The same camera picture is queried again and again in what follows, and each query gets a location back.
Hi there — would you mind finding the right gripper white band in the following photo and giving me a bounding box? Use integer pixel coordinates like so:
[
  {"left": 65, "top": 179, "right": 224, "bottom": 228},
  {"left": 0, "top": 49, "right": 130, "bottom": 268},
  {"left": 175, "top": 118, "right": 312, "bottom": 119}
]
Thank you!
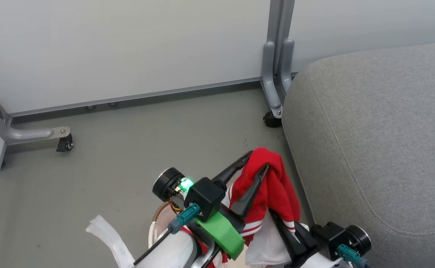
[{"left": 269, "top": 210, "right": 339, "bottom": 268}]

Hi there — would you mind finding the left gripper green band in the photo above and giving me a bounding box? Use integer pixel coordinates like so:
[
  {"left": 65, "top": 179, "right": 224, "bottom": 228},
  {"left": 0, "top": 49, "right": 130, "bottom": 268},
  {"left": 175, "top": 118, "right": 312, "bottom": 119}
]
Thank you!
[{"left": 194, "top": 151, "right": 270, "bottom": 260}]

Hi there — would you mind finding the red white-striped garment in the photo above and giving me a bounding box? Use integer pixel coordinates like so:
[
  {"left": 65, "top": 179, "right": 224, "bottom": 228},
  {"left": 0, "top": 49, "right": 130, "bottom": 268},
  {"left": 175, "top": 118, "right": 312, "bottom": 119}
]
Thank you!
[{"left": 188, "top": 147, "right": 309, "bottom": 268}]

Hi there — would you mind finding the grey fabric sofa seat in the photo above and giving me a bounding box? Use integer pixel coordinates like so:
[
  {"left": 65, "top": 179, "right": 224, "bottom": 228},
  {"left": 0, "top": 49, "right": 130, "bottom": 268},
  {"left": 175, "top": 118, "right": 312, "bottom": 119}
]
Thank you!
[{"left": 282, "top": 41, "right": 435, "bottom": 268}]

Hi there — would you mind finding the black caster wheel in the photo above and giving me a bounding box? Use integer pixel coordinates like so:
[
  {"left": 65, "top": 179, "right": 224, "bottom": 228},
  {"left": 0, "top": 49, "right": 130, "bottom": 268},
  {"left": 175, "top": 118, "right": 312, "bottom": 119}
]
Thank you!
[
  {"left": 263, "top": 111, "right": 283, "bottom": 128},
  {"left": 56, "top": 133, "right": 74, "bottom": 152}
]

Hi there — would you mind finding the grey single-tube partition leg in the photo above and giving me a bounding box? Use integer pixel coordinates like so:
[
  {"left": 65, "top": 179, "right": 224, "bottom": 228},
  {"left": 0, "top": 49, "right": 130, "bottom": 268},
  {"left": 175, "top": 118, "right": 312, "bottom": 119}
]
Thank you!
[{"left": 0, "top": 83, "right": 71, "bottom": 146}]

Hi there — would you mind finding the right arm teal-plug black cable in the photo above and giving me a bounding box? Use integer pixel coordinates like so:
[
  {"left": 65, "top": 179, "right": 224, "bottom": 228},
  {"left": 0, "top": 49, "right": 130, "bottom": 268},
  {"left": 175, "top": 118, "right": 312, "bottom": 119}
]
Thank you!
[{"left": 337, "top": 244, "right": 370, "bottom": 268}]

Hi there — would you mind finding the grey double-post partition leg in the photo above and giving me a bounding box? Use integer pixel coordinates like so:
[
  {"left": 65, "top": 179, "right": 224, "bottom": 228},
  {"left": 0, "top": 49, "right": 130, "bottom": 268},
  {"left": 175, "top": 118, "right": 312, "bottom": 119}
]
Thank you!
[{"left": 261, "top": 0, "right": 295, "bottom": 119}]

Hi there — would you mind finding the long grey partition rail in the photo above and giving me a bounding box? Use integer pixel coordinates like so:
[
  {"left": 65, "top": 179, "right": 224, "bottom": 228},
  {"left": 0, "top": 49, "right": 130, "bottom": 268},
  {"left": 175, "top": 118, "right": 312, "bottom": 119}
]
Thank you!
[{"left": 9, "top": 76, "right": 262, "bottom": 118}]

